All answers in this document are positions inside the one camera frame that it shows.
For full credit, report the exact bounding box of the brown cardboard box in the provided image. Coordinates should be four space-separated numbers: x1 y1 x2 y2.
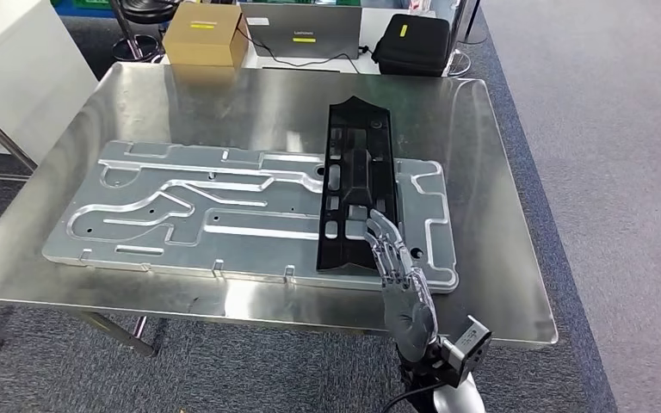
162 1 250 70

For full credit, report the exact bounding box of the black case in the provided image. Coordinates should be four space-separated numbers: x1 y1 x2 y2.
370 13 453 78

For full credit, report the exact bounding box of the black round stool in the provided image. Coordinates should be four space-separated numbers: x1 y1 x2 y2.
108 0 182 64

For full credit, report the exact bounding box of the stainless steel workbench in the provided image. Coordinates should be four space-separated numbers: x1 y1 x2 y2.
0 61 559 359

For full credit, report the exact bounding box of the black camera cable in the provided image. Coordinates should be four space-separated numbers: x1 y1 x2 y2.
380 383 448 413

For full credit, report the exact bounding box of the stamped silver metal plate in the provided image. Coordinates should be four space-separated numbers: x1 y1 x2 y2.
41 139 460 294

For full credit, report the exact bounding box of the black laptop power cable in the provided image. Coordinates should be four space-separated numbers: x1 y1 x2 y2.
236 15 373 75

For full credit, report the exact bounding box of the grey laptop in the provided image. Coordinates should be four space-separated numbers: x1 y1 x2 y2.
240 3 363 61

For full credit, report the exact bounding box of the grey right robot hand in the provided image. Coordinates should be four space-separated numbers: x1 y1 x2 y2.
362 208 441 364

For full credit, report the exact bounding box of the green plastic crate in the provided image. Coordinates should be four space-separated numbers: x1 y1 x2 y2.
51 0 116 11

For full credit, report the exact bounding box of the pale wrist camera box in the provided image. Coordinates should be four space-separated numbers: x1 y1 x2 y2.
443 317 493 389

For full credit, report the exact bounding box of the black plastic plate frame part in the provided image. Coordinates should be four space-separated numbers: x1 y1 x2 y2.
315 96 400 274

